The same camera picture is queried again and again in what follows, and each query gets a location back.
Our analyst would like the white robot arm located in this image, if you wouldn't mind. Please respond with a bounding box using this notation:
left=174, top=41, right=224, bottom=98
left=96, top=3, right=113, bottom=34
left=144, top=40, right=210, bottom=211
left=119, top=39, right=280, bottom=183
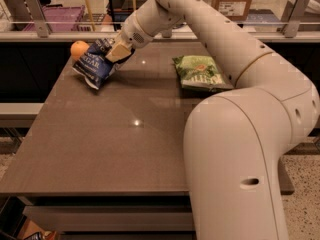
left=107, top=0, right=319, bottom=240

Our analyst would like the middle metal rail post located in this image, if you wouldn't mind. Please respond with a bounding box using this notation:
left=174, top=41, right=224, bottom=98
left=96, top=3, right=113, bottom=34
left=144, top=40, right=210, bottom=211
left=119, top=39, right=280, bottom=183
left=161, top=29, right=172, bottom=38

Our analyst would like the green chip bag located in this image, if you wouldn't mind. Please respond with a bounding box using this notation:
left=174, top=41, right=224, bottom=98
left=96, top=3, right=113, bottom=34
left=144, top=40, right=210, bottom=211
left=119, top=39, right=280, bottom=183
left=173, top=55, right=233, bottom=92

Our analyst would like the grey table drawer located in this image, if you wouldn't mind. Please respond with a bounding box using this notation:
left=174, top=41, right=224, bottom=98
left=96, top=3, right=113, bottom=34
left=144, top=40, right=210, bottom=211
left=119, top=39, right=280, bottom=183
left=24, top=206, right=194, bottom=232

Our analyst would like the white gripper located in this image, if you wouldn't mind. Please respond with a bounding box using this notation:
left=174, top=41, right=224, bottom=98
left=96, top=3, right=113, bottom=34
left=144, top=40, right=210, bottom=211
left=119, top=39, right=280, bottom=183
left=106, top=10, right=156, bottom=62

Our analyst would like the yellow broom stick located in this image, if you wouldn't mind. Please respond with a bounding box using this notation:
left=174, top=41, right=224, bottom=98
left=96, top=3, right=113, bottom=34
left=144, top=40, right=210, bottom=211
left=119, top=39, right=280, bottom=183
left=84, top=0, right=96, bottom=31

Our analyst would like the metal rail post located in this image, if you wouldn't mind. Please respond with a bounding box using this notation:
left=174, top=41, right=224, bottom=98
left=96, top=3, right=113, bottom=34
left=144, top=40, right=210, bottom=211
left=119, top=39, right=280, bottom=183
left=281, top=0, right=320, bottom=38
left=161, top=29, right=172, bottom=38
left=25, top=0, right=51, bottom=38

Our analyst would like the right metal rail post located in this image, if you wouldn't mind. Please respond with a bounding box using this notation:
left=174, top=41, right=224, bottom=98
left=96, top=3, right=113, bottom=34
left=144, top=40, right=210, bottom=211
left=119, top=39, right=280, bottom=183
left=281, top=0, right=320, bottom=38

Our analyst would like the purple plastic crate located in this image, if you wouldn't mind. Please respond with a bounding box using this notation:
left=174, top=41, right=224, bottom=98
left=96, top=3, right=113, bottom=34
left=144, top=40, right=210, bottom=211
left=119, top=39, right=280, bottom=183
left=22, top=5, right=86, bottom=33

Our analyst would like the orange fruit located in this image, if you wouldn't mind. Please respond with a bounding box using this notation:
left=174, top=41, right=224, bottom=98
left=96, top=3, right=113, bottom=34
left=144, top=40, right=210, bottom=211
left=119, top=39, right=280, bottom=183
left=70, top=40, right=89, bottom=60

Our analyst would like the left metal rail post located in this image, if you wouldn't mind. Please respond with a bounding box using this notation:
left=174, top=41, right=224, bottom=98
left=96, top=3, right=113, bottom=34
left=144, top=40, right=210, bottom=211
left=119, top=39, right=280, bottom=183
left=25, top=0, right=51, bottom=38

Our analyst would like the blue chip bag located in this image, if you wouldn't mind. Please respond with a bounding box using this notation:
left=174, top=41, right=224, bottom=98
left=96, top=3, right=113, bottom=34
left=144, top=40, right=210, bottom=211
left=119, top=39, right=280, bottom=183
left=72, top=37, right=135, bottom=91

